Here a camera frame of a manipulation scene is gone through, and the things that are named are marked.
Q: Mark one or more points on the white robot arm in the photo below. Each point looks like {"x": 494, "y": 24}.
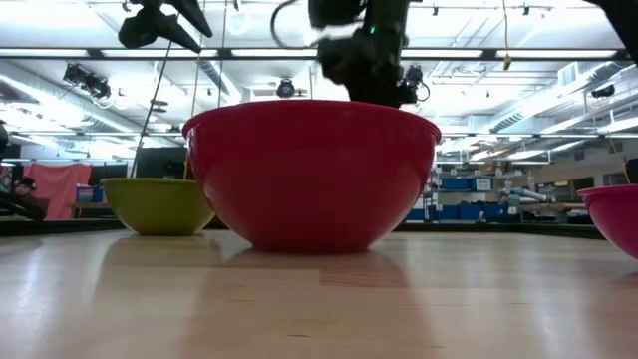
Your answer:
{"x": 526, "y": 194}

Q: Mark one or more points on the shelf with blue bins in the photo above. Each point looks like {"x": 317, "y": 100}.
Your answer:
{"x": 463, "y": 199}

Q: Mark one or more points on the magenta plastic bowl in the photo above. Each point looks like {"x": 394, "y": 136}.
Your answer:
{"x": 615, "y": 214}

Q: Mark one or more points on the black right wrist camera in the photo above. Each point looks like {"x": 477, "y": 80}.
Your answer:
{"x": 414, "y": 82}

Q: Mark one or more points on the dark monitor screen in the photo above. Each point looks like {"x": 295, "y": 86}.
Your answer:
{"x": 159, "y": 162}

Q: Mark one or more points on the large red plastic bowl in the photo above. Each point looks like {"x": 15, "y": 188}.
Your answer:
{"x": 311, "y": 174}

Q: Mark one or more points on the black overhead frame beam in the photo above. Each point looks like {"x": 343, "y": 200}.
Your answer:
{"x": 448, "y": 54}

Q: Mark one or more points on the green plastic bowl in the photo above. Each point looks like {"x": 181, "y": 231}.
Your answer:
{"x": 154, "y": 204}

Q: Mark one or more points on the pink hanging cloth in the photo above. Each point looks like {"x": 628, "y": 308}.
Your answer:
{"x": 57, "y": 187}

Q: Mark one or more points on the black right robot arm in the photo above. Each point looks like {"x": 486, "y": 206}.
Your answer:
{"x": 384, "y": 17}

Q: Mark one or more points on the black ceiling-mounted camera rig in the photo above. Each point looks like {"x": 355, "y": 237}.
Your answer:
{"x": 87, "y": 82}

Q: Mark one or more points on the person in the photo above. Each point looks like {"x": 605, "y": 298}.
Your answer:
{"x": 22, "y": 199}

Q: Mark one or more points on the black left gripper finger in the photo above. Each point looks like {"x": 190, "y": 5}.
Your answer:
{"x": 195, "y": 14}
{"x": 154, "y": 27}

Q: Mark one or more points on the round black ceiling fixture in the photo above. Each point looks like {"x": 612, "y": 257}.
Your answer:
{"x": 285, "y": 89}

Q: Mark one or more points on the small blue storage bin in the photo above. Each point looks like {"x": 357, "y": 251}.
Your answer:
{"x": 90, "y": 194}

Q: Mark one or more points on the black frame post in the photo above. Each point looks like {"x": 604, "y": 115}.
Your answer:
{"x": 623, "y": 20}

